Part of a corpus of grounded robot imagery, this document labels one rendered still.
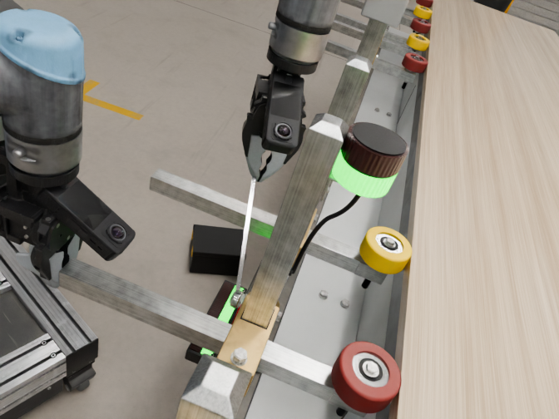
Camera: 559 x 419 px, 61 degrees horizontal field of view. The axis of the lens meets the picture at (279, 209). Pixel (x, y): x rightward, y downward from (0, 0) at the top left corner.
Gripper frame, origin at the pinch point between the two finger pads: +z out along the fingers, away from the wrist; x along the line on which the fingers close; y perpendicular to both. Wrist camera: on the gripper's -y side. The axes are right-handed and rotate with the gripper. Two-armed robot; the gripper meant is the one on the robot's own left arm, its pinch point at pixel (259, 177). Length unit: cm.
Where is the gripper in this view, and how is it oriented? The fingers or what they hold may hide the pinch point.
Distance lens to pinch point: 75.1
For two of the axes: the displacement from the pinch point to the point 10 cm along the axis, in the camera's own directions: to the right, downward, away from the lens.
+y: -0.6, -6.5, 7.6
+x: -9.6, -1.6, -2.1
